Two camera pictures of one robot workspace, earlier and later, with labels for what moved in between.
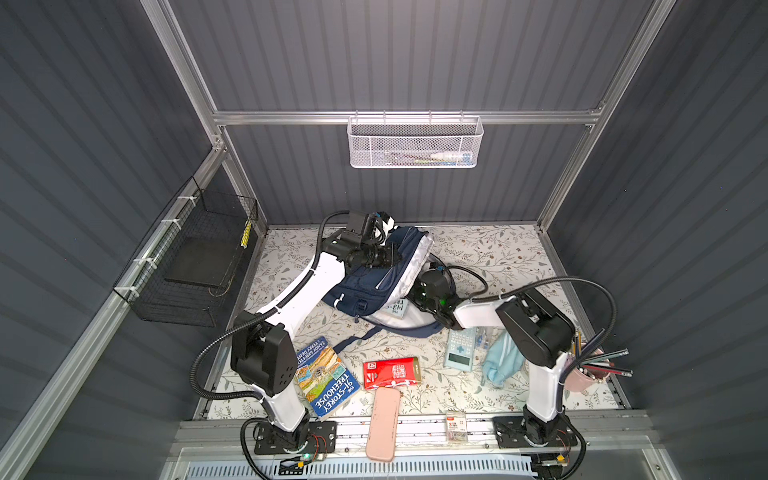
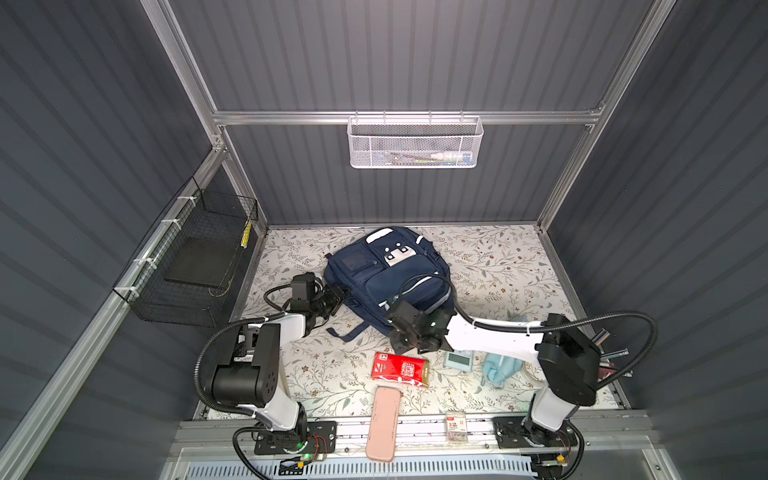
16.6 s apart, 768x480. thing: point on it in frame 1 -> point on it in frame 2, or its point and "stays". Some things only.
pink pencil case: x=382 y=424 stays
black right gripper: x=411 y=296 -> x=397 y=347
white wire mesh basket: x=415 y=142 stays
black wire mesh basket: x=180 y=274 stays
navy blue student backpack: x=378 y=295 stays
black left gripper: x=390 y=260 -> x=335 y=295
